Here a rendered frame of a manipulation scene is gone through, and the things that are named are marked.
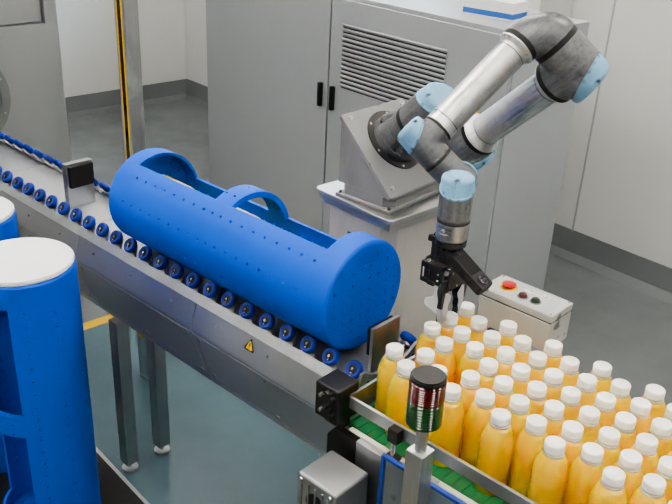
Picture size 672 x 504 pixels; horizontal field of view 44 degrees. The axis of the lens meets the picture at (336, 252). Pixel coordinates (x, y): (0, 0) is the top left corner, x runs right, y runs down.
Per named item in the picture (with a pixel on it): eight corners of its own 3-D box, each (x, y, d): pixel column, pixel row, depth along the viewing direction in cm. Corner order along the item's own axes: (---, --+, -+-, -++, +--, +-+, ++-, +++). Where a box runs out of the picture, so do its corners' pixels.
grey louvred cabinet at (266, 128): (274, 186, 556) (277, -40, 493) (538, 315, 415) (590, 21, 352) (206, 204, 523) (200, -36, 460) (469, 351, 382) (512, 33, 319)
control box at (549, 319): (497, 308, 215) (502, 272, 211) (566, 338, 203) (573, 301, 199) (475, 321, 208) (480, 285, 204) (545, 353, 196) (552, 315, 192)
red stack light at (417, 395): (422, 383, 146) (424, 364, 145) (452, 398, 143) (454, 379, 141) (400, 397, 142) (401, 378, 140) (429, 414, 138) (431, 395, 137)
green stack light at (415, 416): (420, 406, 149) (422, 383, 146) (449, 422, 145) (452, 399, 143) (397, 421, 144) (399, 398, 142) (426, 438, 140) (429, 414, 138)
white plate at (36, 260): (17, 229, 236) (18, 233, 237) (-61, 267, 214) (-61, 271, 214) (95, 250, 227) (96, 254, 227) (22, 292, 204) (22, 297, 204)
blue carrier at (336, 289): (188, 221, 267) (183, 137, 254) (398, 325, 214) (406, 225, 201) (112, 249, 248) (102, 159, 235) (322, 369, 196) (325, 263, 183)
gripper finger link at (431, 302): (424, 317, 197) (432, 281, 195) (444, 327, 194) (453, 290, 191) (417, 319, 195) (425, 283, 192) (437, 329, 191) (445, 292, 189)
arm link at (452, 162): (454, 142, 194) (448, 157, 184) (486, 176, 196) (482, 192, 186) (429, 163, 198) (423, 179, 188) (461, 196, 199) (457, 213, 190)
